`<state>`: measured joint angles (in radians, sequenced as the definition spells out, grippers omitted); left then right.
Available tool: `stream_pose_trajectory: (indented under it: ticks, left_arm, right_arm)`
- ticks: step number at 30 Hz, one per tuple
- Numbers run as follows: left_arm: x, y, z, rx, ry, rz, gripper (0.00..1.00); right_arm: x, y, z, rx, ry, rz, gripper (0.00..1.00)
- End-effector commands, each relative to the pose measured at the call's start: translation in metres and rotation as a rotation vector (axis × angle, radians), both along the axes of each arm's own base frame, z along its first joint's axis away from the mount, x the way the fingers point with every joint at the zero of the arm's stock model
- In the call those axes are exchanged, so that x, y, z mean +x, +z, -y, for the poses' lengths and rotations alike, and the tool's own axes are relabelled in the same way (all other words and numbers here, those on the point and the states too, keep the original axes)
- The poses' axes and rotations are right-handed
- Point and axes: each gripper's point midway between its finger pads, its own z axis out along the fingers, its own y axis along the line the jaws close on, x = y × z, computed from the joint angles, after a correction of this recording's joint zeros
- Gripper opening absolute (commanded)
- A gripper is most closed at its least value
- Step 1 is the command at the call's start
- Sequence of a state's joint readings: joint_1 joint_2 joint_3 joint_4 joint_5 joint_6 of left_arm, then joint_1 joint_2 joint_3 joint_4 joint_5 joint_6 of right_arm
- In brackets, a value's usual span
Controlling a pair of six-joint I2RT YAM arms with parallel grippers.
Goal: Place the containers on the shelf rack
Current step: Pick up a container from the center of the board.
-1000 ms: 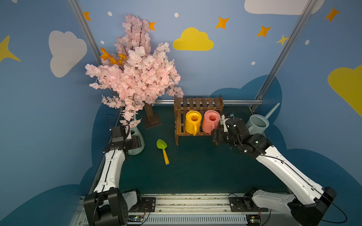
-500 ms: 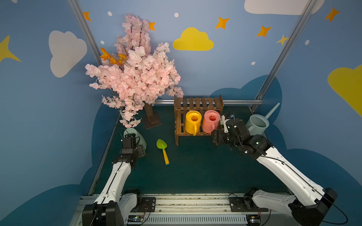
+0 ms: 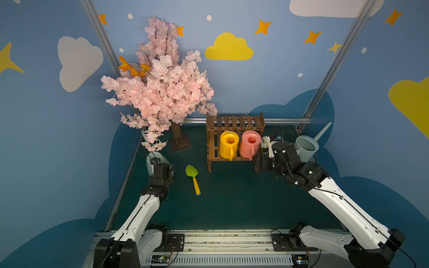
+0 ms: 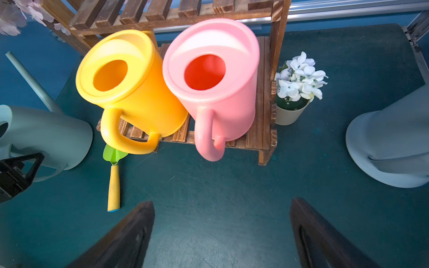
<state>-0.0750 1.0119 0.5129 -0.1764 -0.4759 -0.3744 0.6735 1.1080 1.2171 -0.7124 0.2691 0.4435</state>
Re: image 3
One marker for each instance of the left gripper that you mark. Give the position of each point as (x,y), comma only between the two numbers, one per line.
(161,167)

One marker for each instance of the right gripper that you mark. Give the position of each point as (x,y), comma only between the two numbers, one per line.
(265,161)

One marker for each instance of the mint green watering can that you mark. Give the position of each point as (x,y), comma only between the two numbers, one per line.
(154,158)

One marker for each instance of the pink watering can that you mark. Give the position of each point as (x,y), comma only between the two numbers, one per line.
(250,143)

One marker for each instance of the yellow watering can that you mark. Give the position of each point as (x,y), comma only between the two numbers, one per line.
(228,145)

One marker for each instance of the brown wooden slatted shelf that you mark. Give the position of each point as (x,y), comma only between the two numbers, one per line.
(217,125)

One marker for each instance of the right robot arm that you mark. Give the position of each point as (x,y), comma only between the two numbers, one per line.
(368,243)

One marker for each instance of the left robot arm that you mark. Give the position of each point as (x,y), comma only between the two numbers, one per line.
(133,243)

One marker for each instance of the large grey-blue watering can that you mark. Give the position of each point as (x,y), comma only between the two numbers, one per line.
(307,146)

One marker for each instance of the white flower pot plant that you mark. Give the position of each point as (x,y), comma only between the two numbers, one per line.
(265,141)

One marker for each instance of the green yellow toy trowel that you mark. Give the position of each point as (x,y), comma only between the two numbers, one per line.
(192,172)

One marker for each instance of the pink cherry blossom tree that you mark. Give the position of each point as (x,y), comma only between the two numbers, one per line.
(164,88)

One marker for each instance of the aluminium back rail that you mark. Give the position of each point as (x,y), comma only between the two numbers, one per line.
(268,121)

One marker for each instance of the aluminium rail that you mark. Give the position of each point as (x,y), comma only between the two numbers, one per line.
(243,249)
(268,121)

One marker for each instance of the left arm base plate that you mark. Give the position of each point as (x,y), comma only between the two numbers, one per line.
(175,242)

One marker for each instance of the aluminium front rail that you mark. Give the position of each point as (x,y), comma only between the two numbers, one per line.
(243,249)

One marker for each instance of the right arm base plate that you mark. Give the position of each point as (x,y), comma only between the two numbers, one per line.
(283,242)

